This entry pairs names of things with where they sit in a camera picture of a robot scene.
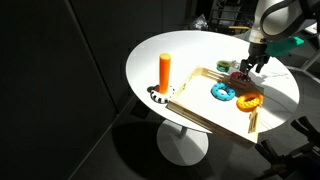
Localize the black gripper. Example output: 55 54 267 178
239 41 271 78

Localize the light wooden tray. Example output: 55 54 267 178
165 65 266 145

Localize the red and green toy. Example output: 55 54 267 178
230 70 253 84

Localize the grey reclining chair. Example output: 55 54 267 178
228 24 254 44

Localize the dark metal shelf rack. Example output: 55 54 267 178
209 0 258 34

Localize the grey crumpled bag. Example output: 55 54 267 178
189 13 210 32

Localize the orange cylinder peg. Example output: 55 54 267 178
158 52 172 95

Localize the black clamp stand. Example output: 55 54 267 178
254 115 320 180

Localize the clear translucent ring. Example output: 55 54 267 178
230 58 242 70

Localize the green ring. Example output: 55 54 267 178
215 59 232 73

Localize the orange ring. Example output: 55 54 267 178
235 91 265 113

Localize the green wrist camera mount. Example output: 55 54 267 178
265 36 306 58

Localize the blue ring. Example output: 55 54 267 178
210 81 237 102

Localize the black and white ring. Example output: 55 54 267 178
149 84 176 105

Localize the white round table pedestal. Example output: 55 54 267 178
155 118 210 167

